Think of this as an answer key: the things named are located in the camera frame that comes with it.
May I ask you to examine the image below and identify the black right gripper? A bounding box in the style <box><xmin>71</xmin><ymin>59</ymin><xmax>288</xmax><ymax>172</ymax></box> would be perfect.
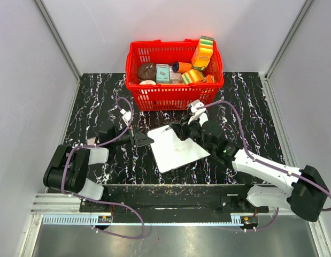
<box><xmin>170</xmin><ymin>114</ymin><xmax>214</xmax><ymax>154</ymax></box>

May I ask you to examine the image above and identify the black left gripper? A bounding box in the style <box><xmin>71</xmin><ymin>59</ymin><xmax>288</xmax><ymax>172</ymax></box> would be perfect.
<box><xmin>111</xmin><ymin>123</ymin><xmax>154</xmax><ymax>148</ymax></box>

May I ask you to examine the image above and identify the small white whiteboard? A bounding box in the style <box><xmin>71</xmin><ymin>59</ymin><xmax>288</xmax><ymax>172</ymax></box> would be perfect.
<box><xmin>147</xmin><ymin>125</ymin><xmax>210</xmax><ymax>174</ymax></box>

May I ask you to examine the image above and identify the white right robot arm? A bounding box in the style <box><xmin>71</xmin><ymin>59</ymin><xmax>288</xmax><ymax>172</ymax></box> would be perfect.
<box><xmin>170</xmin><ymin>120</ymin><xmax>329</xmax><ymax>222</ymax></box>

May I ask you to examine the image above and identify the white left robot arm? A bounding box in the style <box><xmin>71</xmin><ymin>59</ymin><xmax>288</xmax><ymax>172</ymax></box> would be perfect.
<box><xmin>43</xmin><ymin>125</ymin><xmax>154</xmax><ymax>212</ymax></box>

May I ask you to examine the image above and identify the red plastic shopping basket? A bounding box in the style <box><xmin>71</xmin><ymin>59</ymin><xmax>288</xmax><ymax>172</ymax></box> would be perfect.
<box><xmin>125</xmin><ymin>39</ymin><xmax>224</xmax><ymax>111</ymax></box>

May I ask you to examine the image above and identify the pink white small box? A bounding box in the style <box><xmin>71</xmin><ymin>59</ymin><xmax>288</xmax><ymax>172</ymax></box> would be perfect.
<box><xmin>169</xmin><ymin>66</ymin><xmax>182</xmax><ymax>84</ymax></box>

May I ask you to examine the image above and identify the small pink label card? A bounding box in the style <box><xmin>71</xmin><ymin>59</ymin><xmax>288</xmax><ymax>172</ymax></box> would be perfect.
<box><xmin>87</xmin><ymin>137</ymin><xmax>99</xmax><ymax>146</ymax></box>

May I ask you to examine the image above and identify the yellow green sponge pack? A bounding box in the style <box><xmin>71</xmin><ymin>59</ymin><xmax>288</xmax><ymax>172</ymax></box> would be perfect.
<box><xmin>181</xmin><ymin>69</ymin><xmax>204</xmax><ymax>85</ymax></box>

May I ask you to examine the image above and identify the white round lid container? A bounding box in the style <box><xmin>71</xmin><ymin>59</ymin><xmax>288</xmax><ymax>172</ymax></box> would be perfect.
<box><xmin>140</xmin><ymin>80</ymin><xmax>156</xmax><ymax>85</ymax></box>

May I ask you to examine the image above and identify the orange snack packet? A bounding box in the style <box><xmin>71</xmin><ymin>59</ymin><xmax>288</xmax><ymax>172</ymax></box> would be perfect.
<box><xmin>202</xmin><ymin>74</ymin><xmax>215</xmax><ymax>84</ymax></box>

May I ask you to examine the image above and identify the teal white small box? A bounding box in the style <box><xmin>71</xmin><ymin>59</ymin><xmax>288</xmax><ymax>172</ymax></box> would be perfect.
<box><xmin>156</xmin><ymin>64</ymin><xmax>170</xmax><ymax>84</ymax></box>

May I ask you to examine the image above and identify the orange blue cylindrical can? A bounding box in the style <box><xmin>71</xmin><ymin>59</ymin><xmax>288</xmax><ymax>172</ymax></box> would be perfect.
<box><xmin>172</xmin><ymin>62</ymin><xmax>193</xmax><ymax>73</ymax></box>

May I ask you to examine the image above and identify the brown round bread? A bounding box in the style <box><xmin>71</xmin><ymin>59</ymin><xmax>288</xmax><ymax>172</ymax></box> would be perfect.
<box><xmin>137</xmin><ymin>63</ymin><xmax>157</xmax><ymax>81</ymax></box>

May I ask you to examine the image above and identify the orange green sponge box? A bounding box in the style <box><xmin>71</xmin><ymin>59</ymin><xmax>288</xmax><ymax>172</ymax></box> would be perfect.
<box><xmin>191</xmin><ymin>36</ymin><xmax>213</xmax><ymax>71</ymax></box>

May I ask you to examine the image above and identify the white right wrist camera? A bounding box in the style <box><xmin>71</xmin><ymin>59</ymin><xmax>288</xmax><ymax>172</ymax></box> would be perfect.
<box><xmin>188</xmin><ymin>100</ymin><xmax>208</xmax><ymax>126</ymax></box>

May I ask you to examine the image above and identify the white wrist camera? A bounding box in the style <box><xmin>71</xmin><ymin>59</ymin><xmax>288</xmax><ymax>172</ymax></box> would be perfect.
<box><xmin>188</xmin><ymin>100</ymin><xmax>208</xmax><ymax>126</ymax></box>
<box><xmin>120</xmin><ymin>109</ymin><xmax>132</xmax><ymax>126</ymax></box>

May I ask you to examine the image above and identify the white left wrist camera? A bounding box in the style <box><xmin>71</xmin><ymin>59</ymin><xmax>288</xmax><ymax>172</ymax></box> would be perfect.
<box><xmin>120</xmin><ymin>109</ymin><xmax>132</xmax><ymax>126</ymax></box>

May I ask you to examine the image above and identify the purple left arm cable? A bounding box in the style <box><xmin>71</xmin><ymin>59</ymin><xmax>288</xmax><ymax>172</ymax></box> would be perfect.
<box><xmin>60</xmin><ymin>96</ymin><xmax>147</xmax><ymax>239</ymax></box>

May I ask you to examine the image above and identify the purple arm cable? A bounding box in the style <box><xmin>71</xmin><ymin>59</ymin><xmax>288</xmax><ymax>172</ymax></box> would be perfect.
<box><xmin>197</xmin><ymin>100</ymin><xmax>331</xmax><ymax>232</ymax></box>
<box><xmin>60</xmin><ymin>96</ymin><xmax>147</xmax><ymax>239</ymax></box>

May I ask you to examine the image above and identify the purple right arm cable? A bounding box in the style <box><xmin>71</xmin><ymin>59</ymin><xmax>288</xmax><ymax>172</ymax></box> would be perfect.
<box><xmin>197</xmin><ymin>100</ymin><xmax>331</xmax><ymax>232</ymax></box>

